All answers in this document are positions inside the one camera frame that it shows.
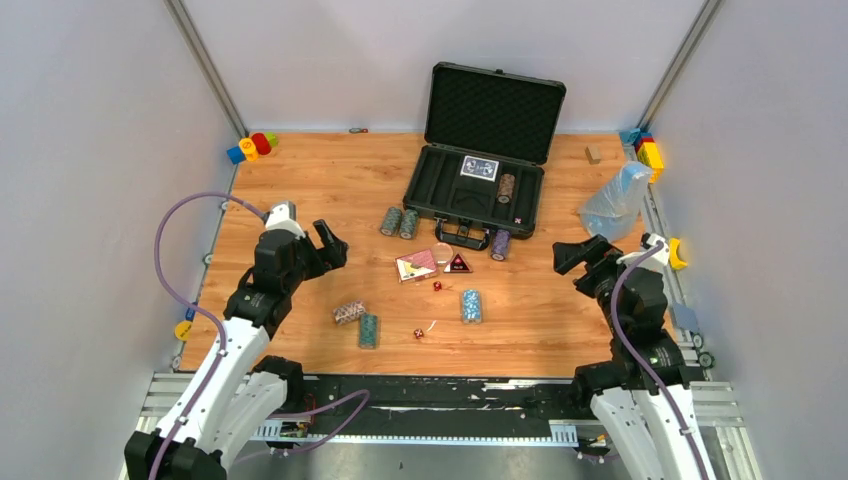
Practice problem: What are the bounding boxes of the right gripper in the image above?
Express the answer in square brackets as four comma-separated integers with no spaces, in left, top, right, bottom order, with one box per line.
[550,234,628,335]

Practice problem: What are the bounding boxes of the purple poker chip stack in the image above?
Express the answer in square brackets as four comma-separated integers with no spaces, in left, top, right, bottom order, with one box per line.
[490,229,511,261]

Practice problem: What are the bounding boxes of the olive blue chip stack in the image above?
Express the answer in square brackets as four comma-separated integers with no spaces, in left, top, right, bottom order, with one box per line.
[379,207,403,236]
[398,209,419,240]

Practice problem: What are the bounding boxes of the red playing card deck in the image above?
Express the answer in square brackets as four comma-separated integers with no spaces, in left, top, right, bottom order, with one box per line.
[395,249,438,283]

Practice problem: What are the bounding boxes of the light blue chip stack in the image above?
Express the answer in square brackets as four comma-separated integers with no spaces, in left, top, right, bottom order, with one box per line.
[460,290,483,324]

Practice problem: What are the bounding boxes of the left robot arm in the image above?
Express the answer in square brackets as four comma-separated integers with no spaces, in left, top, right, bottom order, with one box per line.
[124,220,348,479]

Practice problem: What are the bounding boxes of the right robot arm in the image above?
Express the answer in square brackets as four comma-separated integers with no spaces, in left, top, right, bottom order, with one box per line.
[552,233,716,479]

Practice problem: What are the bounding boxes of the black poker set case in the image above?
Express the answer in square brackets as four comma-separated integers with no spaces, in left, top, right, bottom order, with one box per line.
[399,62,567,261]

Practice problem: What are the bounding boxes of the clear plastic bag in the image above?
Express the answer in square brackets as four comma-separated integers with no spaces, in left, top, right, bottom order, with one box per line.
[578,161,654,242]

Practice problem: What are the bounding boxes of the teal green chip stack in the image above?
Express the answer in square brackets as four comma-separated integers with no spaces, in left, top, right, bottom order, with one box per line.
[358,313,379,349]

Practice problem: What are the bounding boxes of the brown poker chip stack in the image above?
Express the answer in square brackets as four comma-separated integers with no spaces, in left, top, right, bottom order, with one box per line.
[497,174,516,204]

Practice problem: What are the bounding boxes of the small wooden block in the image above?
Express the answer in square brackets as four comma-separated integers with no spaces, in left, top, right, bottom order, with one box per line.
[585,145,602,165]

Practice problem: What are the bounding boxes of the yellow curved toy piece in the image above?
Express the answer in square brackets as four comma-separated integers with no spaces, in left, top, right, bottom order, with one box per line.
[669,237,688,271]

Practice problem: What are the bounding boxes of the clear round dealer button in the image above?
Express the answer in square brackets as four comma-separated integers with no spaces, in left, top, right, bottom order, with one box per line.
[430,242,454,265]

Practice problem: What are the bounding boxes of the black triangular all-in marker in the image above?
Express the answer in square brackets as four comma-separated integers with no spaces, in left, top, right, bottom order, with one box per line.
[443,253,473,273]

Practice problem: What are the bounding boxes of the blue playing card deck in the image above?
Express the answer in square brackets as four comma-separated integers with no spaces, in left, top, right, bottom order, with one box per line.
[460,155,499,182]

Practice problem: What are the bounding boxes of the colourful toy blocks right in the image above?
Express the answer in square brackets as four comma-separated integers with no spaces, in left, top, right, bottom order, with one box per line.
[618,128,665,184]

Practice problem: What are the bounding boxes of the colourful toy blocks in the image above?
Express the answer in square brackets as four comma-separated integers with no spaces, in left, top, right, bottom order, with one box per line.
[226,132,279,165]
[618,128,665,184]

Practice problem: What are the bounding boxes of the colourful toy blocks left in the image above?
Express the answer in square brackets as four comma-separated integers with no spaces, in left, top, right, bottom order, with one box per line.
[226,132,279,165]

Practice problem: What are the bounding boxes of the yellow round tag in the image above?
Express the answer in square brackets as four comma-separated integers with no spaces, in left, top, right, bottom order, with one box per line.
[173,320,193,342]

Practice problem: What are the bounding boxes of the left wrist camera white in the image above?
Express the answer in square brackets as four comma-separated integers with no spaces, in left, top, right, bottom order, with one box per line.
[265,201,306,238]

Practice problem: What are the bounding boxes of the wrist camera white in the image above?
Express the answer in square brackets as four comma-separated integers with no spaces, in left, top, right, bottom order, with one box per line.
[265,201,306,238]
[617,233,671,273]

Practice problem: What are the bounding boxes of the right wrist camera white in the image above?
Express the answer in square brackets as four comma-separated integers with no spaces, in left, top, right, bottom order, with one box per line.
[617,233,671,273]

